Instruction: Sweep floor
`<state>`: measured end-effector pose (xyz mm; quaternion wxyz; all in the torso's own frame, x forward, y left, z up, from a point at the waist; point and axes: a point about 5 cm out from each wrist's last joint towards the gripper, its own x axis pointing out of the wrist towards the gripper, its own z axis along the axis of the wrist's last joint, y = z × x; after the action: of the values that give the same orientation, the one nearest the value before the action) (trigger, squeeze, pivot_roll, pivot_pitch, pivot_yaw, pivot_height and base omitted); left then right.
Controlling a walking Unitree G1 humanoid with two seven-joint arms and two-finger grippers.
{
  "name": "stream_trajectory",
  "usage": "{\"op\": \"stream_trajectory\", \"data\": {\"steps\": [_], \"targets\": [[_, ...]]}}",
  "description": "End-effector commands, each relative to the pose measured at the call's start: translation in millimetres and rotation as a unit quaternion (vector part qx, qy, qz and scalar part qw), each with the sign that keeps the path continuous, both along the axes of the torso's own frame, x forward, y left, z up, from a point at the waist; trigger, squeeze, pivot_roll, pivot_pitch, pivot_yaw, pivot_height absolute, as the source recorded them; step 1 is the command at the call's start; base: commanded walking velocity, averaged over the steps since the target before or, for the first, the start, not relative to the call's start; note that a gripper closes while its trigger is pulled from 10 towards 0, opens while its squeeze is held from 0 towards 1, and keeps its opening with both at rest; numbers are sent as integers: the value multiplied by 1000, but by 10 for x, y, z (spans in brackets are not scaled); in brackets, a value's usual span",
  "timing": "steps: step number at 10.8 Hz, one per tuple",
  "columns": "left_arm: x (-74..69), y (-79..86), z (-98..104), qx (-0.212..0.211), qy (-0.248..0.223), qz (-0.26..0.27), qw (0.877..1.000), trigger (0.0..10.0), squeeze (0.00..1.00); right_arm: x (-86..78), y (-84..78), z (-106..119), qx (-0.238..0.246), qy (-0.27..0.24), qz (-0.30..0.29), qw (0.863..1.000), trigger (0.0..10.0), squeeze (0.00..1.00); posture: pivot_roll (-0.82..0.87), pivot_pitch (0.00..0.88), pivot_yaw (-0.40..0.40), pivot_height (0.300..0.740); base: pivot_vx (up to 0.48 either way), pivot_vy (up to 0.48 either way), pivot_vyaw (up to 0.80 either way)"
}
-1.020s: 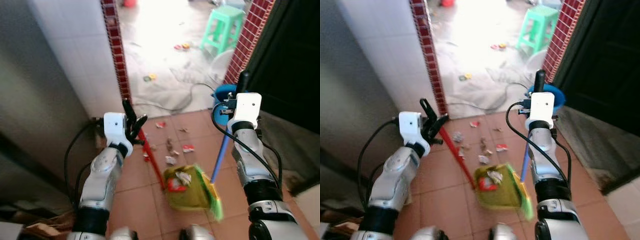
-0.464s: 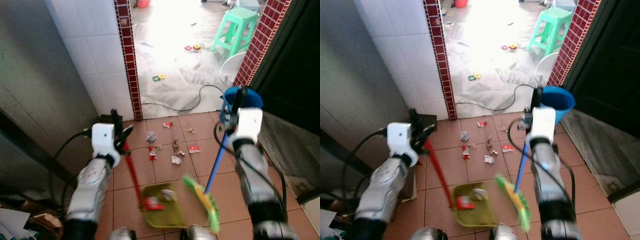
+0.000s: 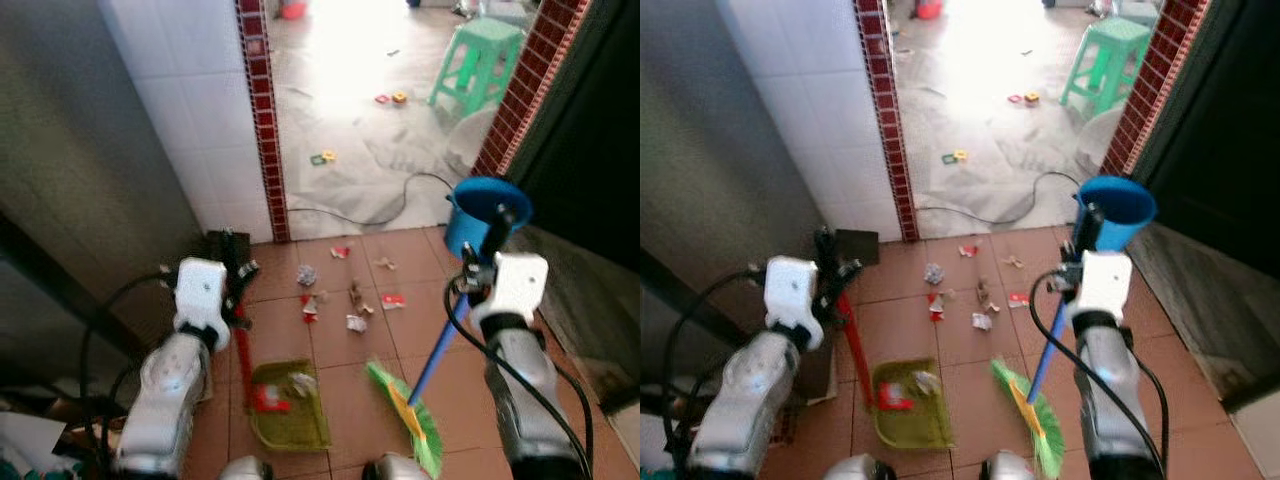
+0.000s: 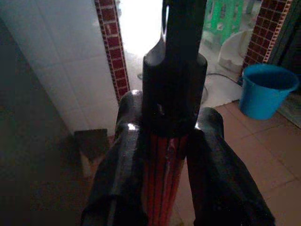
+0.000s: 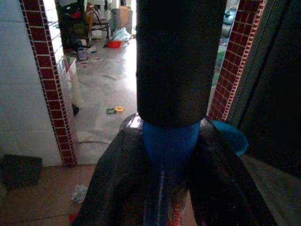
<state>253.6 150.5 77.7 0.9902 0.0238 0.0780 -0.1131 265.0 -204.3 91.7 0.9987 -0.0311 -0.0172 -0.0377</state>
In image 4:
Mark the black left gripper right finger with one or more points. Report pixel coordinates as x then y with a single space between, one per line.
218 183

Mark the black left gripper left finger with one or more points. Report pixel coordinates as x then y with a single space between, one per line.
117 176

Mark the blue plastic bucket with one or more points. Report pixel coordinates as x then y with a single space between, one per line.
263 103

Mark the white plastic basin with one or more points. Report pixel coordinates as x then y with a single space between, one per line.
235 51

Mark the dark wooden door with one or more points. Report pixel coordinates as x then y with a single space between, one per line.
291 47

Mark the green plastic stool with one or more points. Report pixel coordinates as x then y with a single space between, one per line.
223 18

